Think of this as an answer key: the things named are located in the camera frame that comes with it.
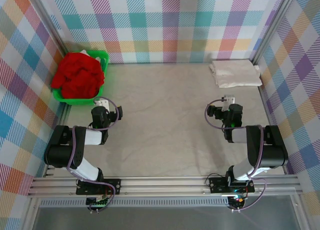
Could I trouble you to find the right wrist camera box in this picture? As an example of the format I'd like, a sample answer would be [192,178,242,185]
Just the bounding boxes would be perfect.
[223,94,236,111]

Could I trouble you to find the slotted grey cable duct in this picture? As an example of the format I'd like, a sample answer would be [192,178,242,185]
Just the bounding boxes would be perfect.
[39,198,230,208]

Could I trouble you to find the grey acrylic panel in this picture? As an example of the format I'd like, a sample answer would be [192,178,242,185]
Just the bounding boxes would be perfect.
[32,206,301,230]

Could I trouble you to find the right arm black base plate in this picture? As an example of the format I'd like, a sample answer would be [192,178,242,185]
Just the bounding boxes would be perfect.
[208,176,256,193]

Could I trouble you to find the red t-shirt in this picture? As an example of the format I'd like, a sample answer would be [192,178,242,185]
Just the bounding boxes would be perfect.
[51,52,106,100]

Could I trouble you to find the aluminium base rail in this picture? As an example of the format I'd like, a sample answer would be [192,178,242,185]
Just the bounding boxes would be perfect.
[27,176,303,197]

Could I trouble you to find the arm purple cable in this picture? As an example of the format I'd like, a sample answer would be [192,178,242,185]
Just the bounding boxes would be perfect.
[66,96,120,213]
[204,97,268,213]

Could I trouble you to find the folded cream t-shirt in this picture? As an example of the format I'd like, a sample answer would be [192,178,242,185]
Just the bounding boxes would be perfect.
[208,59,263,89]

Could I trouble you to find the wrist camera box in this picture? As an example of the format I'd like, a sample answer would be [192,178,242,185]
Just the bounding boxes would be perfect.
[223,94,236,111]
[95,96,110,113]

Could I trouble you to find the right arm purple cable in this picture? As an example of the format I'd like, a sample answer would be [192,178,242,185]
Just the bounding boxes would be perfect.
[204,97,268,213]

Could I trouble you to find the aluminium corner post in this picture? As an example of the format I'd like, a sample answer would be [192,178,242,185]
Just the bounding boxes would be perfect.
[31,0,70,56]
[251,0,298,65]

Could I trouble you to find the grey table cloth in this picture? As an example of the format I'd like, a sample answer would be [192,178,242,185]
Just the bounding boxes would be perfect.
[58,62,287,178]

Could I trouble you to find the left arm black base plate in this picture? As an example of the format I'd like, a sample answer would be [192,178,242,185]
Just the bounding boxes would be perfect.
[75,178,122,195]

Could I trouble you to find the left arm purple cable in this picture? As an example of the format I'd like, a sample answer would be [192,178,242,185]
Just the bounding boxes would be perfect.
[66,96,120,213]

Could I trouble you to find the green plastic basket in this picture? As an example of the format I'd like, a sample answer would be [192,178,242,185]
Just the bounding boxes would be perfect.
[51,49,111,107]

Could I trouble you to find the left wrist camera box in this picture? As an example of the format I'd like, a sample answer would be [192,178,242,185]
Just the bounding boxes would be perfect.
[95,96,110,113]

